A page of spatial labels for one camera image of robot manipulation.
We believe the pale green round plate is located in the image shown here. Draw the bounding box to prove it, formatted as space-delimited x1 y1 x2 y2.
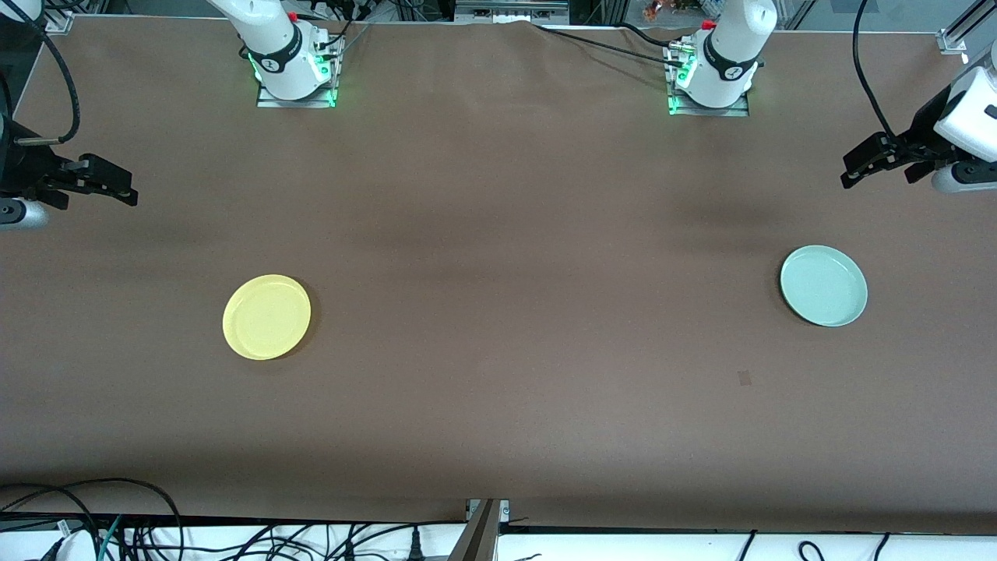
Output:
780 245 868 327

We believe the yellow round plate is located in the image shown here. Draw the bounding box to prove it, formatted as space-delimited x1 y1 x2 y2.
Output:
223 274 312 361

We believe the aluminium corner profile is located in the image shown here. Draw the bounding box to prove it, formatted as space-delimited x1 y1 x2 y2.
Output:
43 0 76 36
938 0 997 55

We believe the colourful toy clutter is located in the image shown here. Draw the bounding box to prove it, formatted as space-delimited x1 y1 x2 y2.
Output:
643 0 703 21

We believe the brown table cover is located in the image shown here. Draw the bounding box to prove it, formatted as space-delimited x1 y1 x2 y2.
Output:
0 16 997 535

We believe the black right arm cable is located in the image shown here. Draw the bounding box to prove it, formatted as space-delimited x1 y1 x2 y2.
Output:
0 0 81 146

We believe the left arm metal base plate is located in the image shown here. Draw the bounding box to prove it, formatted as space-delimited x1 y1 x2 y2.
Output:
666 43 751 118

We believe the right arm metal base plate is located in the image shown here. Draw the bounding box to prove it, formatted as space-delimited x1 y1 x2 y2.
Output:
255 35 344 109

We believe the long black base cable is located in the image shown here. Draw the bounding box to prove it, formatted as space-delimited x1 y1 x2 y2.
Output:
533 23 686 63

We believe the teal cable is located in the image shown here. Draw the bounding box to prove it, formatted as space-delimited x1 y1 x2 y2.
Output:
97 514 124 561

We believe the aluminium frame rail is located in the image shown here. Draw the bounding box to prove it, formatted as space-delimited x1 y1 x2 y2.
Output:
456 0 570 25

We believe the aluminium profile bracket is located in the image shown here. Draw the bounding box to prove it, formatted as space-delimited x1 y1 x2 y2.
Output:
448 499 511 561

